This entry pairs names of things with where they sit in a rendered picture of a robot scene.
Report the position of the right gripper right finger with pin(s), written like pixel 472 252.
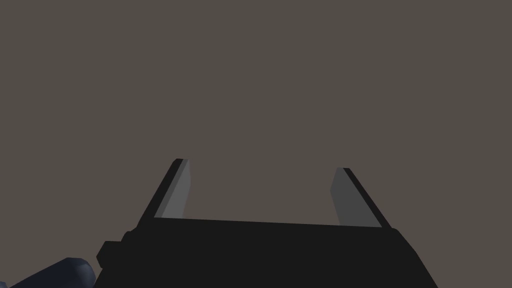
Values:
pixel 354 204

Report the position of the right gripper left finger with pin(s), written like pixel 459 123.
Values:
pixel 172 196

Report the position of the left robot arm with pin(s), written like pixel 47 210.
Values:
pixel 60 275

